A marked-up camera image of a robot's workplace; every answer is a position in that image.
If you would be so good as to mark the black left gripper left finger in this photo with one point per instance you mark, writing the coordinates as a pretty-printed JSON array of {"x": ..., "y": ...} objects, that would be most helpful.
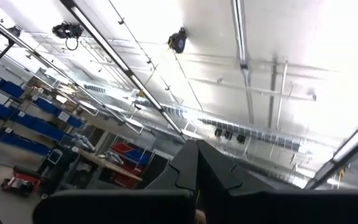
[{"x": 120, "y": 208}]

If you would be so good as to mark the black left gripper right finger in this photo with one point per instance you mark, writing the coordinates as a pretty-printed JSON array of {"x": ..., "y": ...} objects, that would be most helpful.
[{"x": 275, "y": 208}]

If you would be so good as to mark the wooden workbench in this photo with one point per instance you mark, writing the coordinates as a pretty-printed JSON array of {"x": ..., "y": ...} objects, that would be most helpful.
[{"x": 113, "y": 166}]

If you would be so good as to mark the grey blue rolled bundle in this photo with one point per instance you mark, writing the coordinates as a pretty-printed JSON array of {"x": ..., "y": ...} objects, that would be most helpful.
[
  {"x": 113, "y": 158},
  {"x": 84, "y": 143}
]

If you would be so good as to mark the red storage bin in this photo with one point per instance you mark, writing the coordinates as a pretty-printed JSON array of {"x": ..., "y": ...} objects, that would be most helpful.
[{"x": 121, "y": 147}]

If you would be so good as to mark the black overhead light bar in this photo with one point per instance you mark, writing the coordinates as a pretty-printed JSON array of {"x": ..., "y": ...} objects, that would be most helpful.
[
  {"x": 126, "y": 70},
  {"x": 346, "y": 149}
]

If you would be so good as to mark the red tool cart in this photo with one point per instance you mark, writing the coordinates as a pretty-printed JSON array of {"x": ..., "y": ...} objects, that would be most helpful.
[{"x": 22, "y": 183}]

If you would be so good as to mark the shelving with blue bins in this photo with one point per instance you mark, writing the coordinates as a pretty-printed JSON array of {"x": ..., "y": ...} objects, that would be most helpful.
[{"x": 26, "y": 119}]

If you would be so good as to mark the white ceiling conduit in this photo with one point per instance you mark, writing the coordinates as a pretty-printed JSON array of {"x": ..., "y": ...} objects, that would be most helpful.
[{"x": 242, "y": 46}]

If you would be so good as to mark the silver ceiling duct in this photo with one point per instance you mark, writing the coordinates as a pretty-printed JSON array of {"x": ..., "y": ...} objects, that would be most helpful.
[{"x": 244, "y": 130}]

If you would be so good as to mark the silver ceiling rail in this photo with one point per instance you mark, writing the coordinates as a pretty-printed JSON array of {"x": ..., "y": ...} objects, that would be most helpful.
[{"x": 57, "y": 70}]

